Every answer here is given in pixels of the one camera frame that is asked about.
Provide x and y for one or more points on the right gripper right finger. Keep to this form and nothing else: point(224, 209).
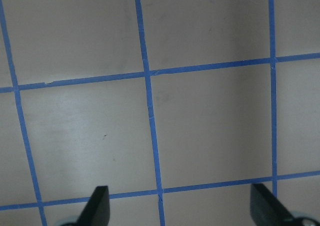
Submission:
point(266, 209)

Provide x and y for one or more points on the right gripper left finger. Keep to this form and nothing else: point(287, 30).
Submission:
point(97, 210)

